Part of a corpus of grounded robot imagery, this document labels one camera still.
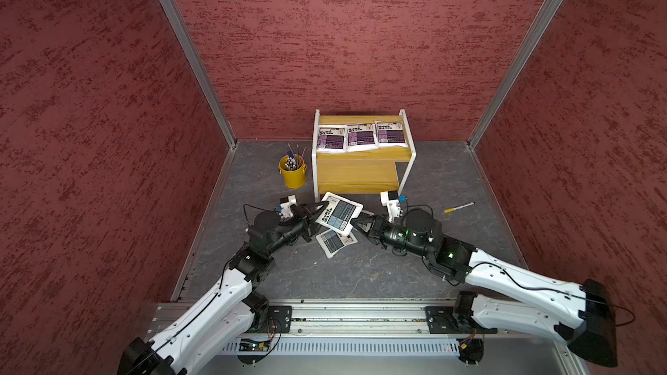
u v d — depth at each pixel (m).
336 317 0.76
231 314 0.60
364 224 0.65
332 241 0.89
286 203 0.71
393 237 0.59
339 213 0.68
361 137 0.75
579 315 0.41
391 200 0.65
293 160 1.01
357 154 0.72
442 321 0.74
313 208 0.70
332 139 0.74
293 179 1.00
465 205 1.00
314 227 0.68
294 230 0.64
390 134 0.76
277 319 0.74
